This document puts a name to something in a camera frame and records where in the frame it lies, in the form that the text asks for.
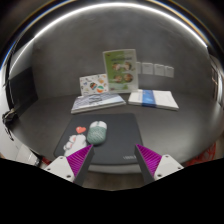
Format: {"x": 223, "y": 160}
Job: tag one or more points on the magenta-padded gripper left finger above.
{"x": 60, "y": 166}

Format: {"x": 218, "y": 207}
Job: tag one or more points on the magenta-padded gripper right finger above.
{"x": 168, "y": 165}

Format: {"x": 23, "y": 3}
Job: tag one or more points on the green and white perforated mouse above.
{"x": 96, "y": 134}

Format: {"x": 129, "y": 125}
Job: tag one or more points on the black mouse pad, heart print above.
{"x": 121, "y": 133}

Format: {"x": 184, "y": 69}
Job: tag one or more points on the white book with blue stripe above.
{"x": 153, "y": 99}

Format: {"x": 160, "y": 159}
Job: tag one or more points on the black bag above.
{"x": 8, "y": 118}

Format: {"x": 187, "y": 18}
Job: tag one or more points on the large grey printed book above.
{"x": 96, "y": 101}

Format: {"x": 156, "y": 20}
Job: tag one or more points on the black flat panel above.
{"x": 23, "y": 90}

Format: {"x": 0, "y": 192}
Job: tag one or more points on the white sticker sheet card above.
{"x": 93, "y": 85}

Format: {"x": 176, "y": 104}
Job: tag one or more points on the green food menu sign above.
{"x": 120, "y": 70}

